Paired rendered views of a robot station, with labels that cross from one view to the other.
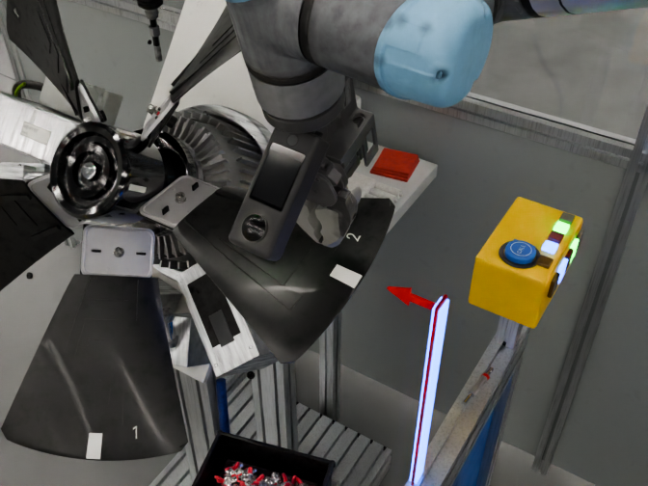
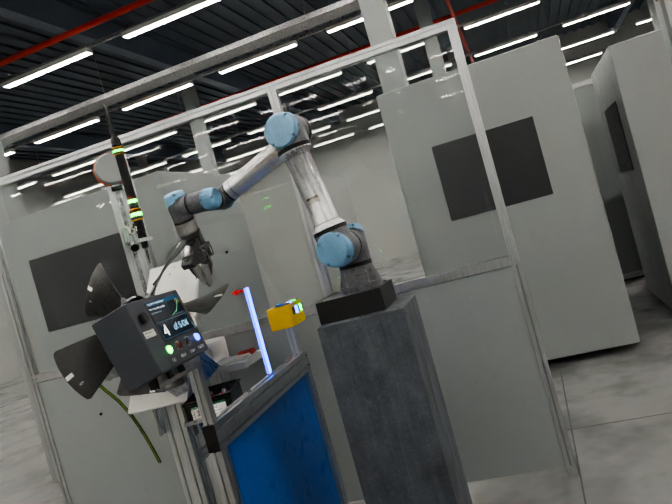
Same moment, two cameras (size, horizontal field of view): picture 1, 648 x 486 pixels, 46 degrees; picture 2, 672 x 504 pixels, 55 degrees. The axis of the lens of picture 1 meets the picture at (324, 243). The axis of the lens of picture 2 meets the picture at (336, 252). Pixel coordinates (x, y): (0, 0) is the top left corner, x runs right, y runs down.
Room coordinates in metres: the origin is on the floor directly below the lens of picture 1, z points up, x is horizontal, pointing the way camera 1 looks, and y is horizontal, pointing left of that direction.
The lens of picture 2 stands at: (-1.81, 0.22, 1.27)
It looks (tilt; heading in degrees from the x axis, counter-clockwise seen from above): 1 degrees down; 343
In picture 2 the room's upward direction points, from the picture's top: 15 degrees counter-clockwise
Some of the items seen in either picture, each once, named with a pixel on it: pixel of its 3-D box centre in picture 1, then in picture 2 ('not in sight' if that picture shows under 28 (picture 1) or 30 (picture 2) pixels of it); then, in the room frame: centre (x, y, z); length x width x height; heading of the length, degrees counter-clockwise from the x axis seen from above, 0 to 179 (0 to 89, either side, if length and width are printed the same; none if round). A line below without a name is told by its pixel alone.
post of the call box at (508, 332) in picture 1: (513, 311); (293, 340); (0.80, -0.29, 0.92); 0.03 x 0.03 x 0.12; 58
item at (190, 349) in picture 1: (187, 338); (175, 382); (0.76, 0.20, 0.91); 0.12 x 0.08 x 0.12; 148
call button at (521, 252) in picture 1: (520, 253); not in sight; (0.76, -0.26, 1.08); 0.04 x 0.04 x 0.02
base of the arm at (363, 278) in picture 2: not in sight; (358, 275); (0.34, -0.48, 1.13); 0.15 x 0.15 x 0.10
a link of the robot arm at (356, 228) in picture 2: not in sight; (349, 243); (0.34, -0.48, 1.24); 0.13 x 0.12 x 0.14; 145
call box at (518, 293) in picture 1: (525, 263); (286, 316); (0.80, -0.29, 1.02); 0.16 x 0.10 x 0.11; 148
